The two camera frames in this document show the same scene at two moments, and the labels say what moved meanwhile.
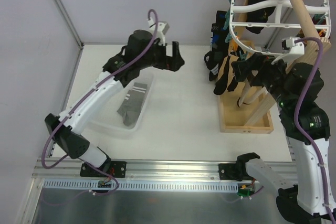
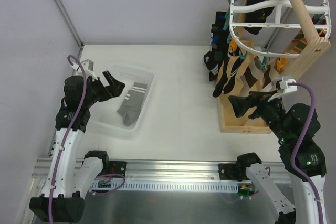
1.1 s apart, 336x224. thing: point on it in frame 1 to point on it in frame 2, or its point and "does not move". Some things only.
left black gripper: x=163 y=56 to x=102 y=91
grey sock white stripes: x=131 y=106 does not move
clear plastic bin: x=125 y=116 does not move
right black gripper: x=255 y=70 to x=259 y=106
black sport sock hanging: x=212 y=59 does not move
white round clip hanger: x=261 y=14 does not move
